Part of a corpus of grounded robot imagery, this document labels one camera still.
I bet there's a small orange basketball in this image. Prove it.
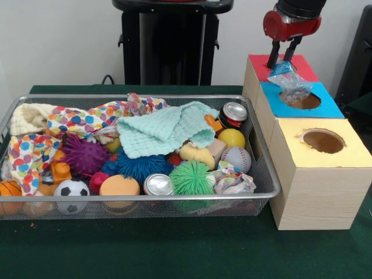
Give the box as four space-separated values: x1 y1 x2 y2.
0 180 24 216

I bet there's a wooden box with three holes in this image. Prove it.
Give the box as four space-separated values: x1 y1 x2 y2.
241 53 372 231

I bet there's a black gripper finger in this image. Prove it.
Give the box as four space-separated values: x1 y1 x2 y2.
283 36 305 63
267 40 282 70

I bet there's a white baseball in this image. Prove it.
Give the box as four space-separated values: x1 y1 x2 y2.
220 146 252 173

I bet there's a crushed clear plastic bottle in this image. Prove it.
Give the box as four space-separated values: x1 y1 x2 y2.
267 58 313 105

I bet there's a polka dot cloth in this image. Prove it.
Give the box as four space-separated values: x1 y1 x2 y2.
48 92 171 139

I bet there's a shallow clear mesh bin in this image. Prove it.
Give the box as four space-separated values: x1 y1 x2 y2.
0 93 282 221

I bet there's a purple spiky ball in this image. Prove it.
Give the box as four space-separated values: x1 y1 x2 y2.
59 134 112 177

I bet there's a cream knitted cloth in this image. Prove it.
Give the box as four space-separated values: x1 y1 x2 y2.
10 103 56 136

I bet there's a black and white soccer ball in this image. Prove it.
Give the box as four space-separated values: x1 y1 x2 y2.
53 178 90 215

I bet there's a green spiky ball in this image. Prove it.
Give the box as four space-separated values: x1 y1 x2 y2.
168 160 217 196

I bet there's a dark green side tablecloth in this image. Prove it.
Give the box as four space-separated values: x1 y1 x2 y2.
345 93 372 117

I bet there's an orange foam ball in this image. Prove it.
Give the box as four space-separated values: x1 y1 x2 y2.
98 174 141 209

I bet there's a black chair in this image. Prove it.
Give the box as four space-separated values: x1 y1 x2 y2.
335 4 372 101

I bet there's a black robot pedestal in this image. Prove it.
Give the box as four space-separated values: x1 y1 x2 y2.
112 0 235 86

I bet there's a yellow ball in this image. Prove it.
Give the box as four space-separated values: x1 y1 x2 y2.
217 128 246 148

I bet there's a mint green cloth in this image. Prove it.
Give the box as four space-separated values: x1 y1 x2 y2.
116 101 219 160

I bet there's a blue spiky ball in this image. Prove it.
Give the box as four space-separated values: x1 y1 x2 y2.
101 151 175 185

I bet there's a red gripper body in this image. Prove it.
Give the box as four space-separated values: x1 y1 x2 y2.
263 10 323 41

